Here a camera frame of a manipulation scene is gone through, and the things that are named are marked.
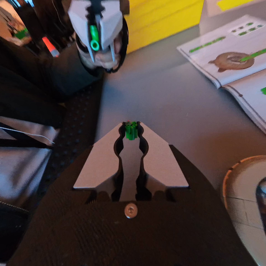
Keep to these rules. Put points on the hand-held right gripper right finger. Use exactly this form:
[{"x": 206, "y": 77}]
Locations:
[{"x": 164, "y": 166}]

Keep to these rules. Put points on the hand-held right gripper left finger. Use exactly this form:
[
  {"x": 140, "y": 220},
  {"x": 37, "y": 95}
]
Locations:
[{"x": 97, "y": 166}]

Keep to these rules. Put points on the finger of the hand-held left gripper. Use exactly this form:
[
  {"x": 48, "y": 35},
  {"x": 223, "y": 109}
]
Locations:
[
  {"x": 111, "y": 22},
  {"x": 79, "y": 16}
]

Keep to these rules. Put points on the green curved tube piece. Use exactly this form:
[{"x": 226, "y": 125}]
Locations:
[{"x": 94, "y": 35}]

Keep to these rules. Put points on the green round brick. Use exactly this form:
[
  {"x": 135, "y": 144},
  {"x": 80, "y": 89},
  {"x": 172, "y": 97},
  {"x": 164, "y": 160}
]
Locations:
[{"x": 131, "y": 133}]

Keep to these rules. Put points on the yellow plastic bin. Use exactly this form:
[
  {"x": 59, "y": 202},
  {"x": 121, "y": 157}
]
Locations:
[{"x": 162, "y": 20}]

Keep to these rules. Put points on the person's left forearm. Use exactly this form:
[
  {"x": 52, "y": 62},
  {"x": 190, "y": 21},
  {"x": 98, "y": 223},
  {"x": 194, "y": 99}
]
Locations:
[{"x": 72, "y": 72}]

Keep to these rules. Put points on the grey desk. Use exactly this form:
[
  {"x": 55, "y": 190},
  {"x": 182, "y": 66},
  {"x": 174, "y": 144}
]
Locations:
[{"x": 166, "y": 104}]

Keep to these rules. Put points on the person's left hand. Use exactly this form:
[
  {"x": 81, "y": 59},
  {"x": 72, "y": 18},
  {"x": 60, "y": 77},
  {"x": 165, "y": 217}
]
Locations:
[{"x": 105, "y": 60}]

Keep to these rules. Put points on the orange traffic cone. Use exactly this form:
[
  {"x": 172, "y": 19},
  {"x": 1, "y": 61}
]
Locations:
[{"x": 49, "y": 46}]

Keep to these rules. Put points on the black studded mat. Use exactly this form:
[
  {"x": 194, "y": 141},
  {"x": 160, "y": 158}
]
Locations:
[{"x": 79, "y": 124}]

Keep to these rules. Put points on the grey garment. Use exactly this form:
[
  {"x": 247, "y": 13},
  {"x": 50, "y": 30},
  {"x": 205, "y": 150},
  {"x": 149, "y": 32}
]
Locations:
[{"x": 20, "y": 170}]

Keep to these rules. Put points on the round tan-rimmed model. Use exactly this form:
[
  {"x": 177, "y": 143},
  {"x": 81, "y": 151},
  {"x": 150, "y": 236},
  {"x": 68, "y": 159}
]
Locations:
[{"x": 239, "y": 207}]

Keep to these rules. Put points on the instruction booklet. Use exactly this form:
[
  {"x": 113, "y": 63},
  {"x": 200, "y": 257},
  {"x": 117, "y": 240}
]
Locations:
[{"x": 245, "y": 97}]

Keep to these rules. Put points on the yellow sticky note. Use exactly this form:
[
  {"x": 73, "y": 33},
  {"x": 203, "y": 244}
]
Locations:
[{"x": 234, "y": 4}]

